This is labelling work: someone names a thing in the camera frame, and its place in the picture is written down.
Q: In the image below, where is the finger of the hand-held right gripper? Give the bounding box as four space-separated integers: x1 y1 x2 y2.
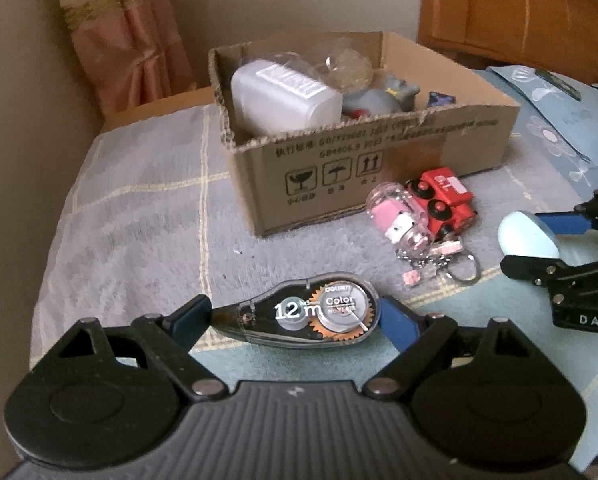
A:
500 255 574 287
535 189 598 237

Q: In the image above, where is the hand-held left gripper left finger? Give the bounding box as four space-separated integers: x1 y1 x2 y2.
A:
49 294 230 402

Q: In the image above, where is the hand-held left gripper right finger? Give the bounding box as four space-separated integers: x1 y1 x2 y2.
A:
363 296 554 402

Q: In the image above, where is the light blue round case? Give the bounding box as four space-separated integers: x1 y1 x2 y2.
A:
497 211 562 261

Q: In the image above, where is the correction tape dispenser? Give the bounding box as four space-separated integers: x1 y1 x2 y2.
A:
210 271 381 347

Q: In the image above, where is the brown cardboard box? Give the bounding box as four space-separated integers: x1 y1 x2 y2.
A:
208 31 522 237

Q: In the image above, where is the grey toy animal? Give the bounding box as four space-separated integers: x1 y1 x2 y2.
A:
341 74 422 120

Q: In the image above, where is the white plastic container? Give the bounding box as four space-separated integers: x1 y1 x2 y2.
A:
230 59 344 136

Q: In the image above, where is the clear plastic jar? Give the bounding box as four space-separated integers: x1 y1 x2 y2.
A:
239 51 324 86

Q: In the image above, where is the blue floral pillow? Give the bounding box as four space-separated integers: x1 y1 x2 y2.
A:
486 65 598 186

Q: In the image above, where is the red toy train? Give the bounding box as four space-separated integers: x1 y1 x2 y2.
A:
405 167 480 238

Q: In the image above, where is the checked printed blanket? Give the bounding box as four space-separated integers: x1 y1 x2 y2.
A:
29 70 598 461

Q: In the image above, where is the dark patterned pouch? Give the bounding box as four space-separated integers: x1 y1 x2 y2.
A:
538 69 582 100

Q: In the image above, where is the wooden headboard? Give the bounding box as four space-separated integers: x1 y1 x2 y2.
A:
416 0 598 86

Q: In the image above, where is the pink curtain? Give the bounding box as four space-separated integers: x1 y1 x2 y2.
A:
49 0 198 116

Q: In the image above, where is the pink figure keychain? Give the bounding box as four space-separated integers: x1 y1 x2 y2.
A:
365 180 481 288

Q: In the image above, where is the wooden bed frame edge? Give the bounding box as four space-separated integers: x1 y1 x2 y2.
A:
101 86 217 128

